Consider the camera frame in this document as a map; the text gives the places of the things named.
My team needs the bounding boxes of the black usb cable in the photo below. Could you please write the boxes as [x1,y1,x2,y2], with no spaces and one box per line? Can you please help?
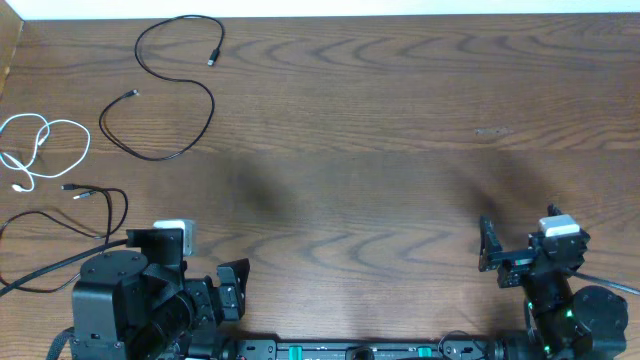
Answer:
[98,13,225,162]
[0,182,130,295]

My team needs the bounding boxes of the white usb cable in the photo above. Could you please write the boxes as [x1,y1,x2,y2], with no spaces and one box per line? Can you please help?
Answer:
[0,112,92,194]

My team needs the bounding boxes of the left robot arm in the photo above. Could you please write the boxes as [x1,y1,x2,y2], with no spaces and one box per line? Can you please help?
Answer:
[47,228,250,359]

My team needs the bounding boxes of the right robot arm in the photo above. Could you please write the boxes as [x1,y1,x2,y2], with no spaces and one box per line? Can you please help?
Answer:
[478,204,639,359]

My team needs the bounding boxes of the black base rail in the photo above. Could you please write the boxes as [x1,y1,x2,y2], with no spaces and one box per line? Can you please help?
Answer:
[230,334,507,360]

